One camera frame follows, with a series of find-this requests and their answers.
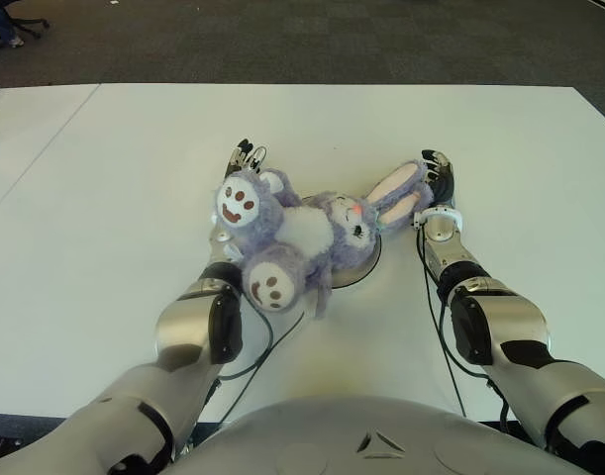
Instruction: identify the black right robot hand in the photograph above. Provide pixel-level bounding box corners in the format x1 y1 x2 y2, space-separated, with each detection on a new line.
420 148 456 207

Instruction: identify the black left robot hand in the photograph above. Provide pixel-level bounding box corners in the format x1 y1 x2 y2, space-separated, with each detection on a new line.
225 138 269 174

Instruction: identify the purple plush bunny doll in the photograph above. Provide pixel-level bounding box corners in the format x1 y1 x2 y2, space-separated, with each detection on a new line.
212 157 437 321

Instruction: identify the white plate with black rim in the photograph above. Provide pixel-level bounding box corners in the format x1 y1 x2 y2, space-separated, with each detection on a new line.
301 195 384 289

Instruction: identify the black office chair base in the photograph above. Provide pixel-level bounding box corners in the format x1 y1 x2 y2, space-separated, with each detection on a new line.
9 12 50 39

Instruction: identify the person in blue jeans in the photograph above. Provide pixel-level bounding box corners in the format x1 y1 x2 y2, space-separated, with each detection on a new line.
0 0 26 50

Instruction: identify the silver robot torso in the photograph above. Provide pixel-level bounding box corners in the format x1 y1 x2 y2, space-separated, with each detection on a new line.
172 398 551 475

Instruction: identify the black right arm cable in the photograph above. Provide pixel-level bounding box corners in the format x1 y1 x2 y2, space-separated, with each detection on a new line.
415 227 469 420
419 237 511 436

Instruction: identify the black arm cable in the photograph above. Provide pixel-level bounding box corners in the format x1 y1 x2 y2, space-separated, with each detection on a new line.
419 237 511 436
217 294 276 427
415 227 469 420
215 311 306 382

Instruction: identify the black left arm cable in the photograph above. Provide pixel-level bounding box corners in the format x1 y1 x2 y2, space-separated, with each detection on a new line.
217 294 276 427
215 311 306 382

